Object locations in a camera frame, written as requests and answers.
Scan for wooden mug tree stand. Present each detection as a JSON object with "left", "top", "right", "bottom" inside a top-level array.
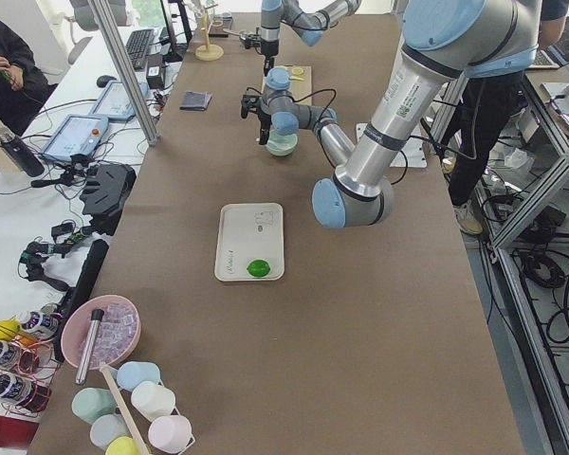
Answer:
[{"left": 189, "top": 1, "right": 224, "bottom": 62}]

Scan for beige rabbit serving tray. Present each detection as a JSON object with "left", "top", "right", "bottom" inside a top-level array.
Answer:
[{"left": 214, "top": 203, "right": 285, "bottom": 282}]

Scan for person in black clothes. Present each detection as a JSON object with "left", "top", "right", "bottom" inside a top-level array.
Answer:
[{"left": 0, "top": 21, "right": 56, "bottom": 136}]

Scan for folded grey cloth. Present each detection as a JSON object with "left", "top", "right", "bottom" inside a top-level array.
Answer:
[{"left": 179, "top": 91, "right": 212, "bottom": 111}]

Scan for aluminium frame post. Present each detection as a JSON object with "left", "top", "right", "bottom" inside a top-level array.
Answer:
[{"left": 88, "top": 0, "right": 158, "bottom": 146}]

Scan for standing person dark trousers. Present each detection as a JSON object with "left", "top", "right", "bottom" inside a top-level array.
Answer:
[{"left": 448, "top": 0, "right": 569, "bottom": 236}]

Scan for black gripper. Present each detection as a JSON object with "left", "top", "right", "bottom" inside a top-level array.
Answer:
[
  {"left": 242, "top": 33, "right": 279, "bottom": 58},
  {"left": 240, "top": 95, "right": 271, "bottom": 124}
]

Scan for blue teach pendant tablet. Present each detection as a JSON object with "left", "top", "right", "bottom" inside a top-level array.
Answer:
[{"left": 41, "top": 115, "right": 109, "bottom": 162}]

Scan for light blue cup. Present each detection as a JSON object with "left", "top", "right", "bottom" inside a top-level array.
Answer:
[{"left": 117, "top": 361, "right": 161, "bottom": 391}]

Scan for light green ceramic bowl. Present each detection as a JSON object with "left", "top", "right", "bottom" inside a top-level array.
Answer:
[{"left": 266, "top": 130, "right": 298, "bottom": 156}]

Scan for black water bottle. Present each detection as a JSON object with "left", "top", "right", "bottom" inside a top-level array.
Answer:
[{"left": 0, "top": 127, "right": 45, "bottom": 177}]

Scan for metal tube in bowl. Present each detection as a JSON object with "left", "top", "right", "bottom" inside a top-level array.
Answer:
[{"left": 75, "top": 309, "right": 104, "bottom": 386}]

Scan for yellow cup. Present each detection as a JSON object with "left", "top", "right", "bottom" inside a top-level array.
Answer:
[{"left": 105, "top": 436, "right": 140, "bottom": 455}]

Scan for mint green cup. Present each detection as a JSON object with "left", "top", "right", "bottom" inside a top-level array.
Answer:
[{"left": 71, "top": 388, "right": 117, "bottom": 425}]

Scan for white cup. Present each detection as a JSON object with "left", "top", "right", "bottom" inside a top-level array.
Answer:
[{"left": 131, "top": 381, "right": 175, "bottom": 422}]

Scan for pink bowl with ice cubes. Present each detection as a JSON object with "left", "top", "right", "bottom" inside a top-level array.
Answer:
[{"left": 61, "top": 295, "right": 141, "bottom": 370}]

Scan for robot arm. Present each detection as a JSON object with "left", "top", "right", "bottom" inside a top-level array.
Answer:
[
  {"left": 241, "top": 1, "right": 541, "bottom": 228},
  {"left": 240, "top": 0, "right": 361, "bottom": 60}
]

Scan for green lime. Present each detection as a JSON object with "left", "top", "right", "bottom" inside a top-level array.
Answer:
[{"left": 247, "top": 259, "right": 271, "bottom": 278}]

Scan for pink cup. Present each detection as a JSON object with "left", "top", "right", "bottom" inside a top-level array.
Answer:
[{"left": 148, "top": 415, "right": 193, "bottom": 454}]

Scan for bamboo cutting board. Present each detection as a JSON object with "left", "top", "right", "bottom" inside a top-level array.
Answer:
[{"left": 261, "top": 65, "right": 313, "bottom": 110}]

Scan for black keyboard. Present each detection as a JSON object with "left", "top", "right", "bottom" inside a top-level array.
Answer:
[{"left": 125, "top": 28, "right": 155, "bottom": 72}]

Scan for grey cup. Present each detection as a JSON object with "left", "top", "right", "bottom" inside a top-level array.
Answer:
[{"left": 89, "top": 413, "right": 130, "bottom": 450}]

